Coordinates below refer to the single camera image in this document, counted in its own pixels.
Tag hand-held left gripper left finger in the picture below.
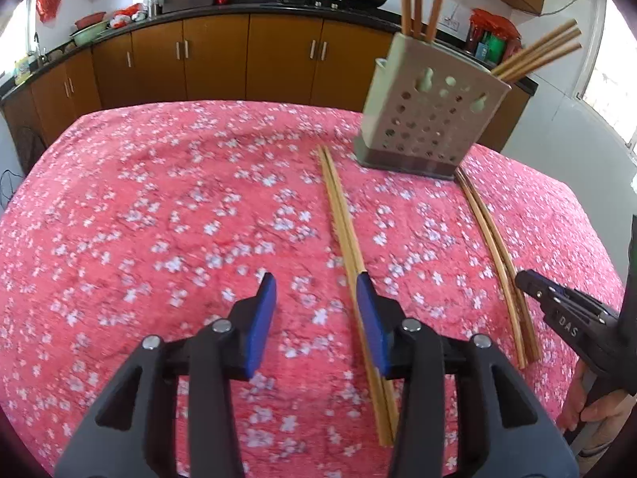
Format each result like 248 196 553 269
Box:
54 272 278 478

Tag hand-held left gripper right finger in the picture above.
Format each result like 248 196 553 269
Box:
355 270 581 478

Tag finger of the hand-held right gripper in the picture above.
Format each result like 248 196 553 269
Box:
514 269 621 355

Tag beige perforated utensil holder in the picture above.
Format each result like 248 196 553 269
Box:
354 32 514 180

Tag person's right hand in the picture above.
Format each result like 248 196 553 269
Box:
558 362 637 457

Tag red floral tablecloth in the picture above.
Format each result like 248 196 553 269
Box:
0 100 629 478

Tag large sliding window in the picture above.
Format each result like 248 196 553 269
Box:
571 0 637 156

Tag green box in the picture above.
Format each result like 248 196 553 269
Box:
485 32 509 61

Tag red bag over bottles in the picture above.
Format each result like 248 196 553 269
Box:
470 8 521 36

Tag wooden base cabinets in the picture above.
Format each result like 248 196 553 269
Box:
0 11 539 180

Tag black kitchen countertop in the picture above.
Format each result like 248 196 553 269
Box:
0 0 541 108

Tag black gas stove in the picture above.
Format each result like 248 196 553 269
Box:
259 0 350 11

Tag red and white bag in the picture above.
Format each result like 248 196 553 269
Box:
109 3 148 29

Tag green basin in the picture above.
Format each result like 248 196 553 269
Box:
69 22 111 49

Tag red basin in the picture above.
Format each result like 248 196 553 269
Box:
74 11 108 31

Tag hanging red plastic bag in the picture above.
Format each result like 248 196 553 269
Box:
37 0 66 24

